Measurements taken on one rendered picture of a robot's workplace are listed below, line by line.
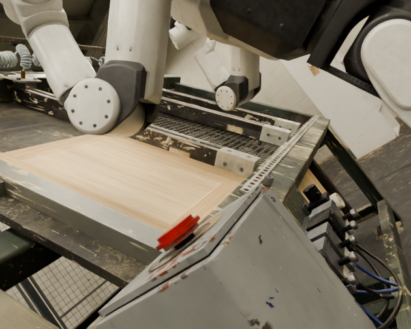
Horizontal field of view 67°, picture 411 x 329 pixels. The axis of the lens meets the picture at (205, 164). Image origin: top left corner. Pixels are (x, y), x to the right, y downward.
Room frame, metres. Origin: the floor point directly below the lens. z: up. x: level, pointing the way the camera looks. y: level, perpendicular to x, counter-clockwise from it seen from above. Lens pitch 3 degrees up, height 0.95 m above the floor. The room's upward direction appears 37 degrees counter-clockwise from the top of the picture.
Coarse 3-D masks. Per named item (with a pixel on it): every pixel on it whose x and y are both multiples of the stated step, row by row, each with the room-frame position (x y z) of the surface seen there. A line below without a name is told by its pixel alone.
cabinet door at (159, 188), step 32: (32, 160) 0.77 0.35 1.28; (64, 160) 0.81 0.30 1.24; (96, 160) 0.85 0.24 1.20; (128, 160) 0.89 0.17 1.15; (160, 160) 0.94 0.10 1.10; (192, 160) 0.99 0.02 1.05; (96, 192) 0.69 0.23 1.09; (128, 192) 0.72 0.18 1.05; (160, 192) 0.75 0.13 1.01; (192, 192) 0.78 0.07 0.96; (224, 192) 0.81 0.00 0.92; (160, 224) 0.62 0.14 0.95
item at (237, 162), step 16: (16, 48) 1.20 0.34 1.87; (16, 80) 1.19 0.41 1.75; (32, 80) 1.23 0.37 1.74; (16, 96) 1.25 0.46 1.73; (32, 96) 1.21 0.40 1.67; (48, 96) 1.19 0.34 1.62; (48, 112) 1.20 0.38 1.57; (64, 112) 1.16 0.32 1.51; (160, 128) 1.07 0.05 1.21; (160, 144) 1.03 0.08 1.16; (176, 144) 1.01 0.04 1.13; (192, 144) 0.98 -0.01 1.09; (208, 144) 1.00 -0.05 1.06; (208, 160) 0.98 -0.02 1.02; (224, 160) 0.95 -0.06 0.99; (240, 160) 0.93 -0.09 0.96; (256, 160) 0.94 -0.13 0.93
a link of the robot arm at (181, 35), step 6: (174, 24) 0.96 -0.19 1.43; (180, 24) 0.95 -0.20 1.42; (174, 30) 0.95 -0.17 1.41; (180, 30) 0.95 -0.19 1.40; (186, 30) 0.95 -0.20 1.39; (192, 30) 0.95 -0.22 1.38; (174, 36) 0.95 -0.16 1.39; (180, 36) 0.95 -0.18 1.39; (186, 36) 0.96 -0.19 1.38; (192, 36) 0.97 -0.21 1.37; (198, 36) 0.98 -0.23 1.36; (174, 42) 0.98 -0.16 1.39; (180, 42) 0.96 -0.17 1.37; (186, 42) 0.97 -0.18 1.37; (180, 48) 0.99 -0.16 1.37
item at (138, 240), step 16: (0, 160) 0.69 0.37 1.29; (0, 176) 0.63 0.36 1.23; (16, 176) 0.64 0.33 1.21; (32, 176) 0.65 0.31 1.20; (16, 192) 0.62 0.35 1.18; (32, 192) 0.60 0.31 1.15; (48, 192) 0.60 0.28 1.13; (64, 192) 0.62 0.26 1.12; (48, 208) 0.59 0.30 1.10; (64, 208) 0.58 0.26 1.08; (80, 208) 0.57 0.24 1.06; (96, 208) 0.58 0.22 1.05; (80, 224) 0.57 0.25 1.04; (96, 224) 0.55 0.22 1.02; (112, 224) 0.55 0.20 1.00; (128, 224) 0.56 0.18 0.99; (144, 224) 0.57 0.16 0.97; (112, 240) 0.55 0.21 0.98; (128, 240) 0.53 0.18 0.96; (144, 240) 0.53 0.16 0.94; (144, 256) 0.53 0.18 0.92
